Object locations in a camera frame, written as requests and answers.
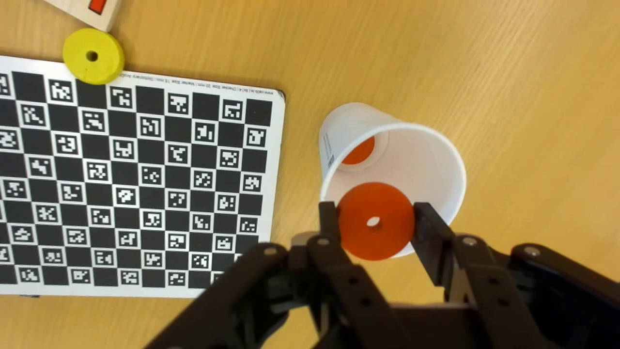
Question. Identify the white paper cup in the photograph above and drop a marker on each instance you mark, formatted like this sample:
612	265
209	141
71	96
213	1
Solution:
418	162

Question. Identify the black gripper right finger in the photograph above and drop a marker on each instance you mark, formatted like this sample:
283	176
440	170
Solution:
509	292

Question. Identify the yellow coin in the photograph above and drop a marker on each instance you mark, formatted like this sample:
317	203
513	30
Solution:
102	69

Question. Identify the wooden number puzzle board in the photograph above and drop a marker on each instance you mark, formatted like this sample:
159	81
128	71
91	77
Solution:
87	11

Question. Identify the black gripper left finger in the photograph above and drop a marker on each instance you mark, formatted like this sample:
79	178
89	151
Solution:
290	292

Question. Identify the black white marker checkerboard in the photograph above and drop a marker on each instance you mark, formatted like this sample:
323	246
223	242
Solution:
128	195

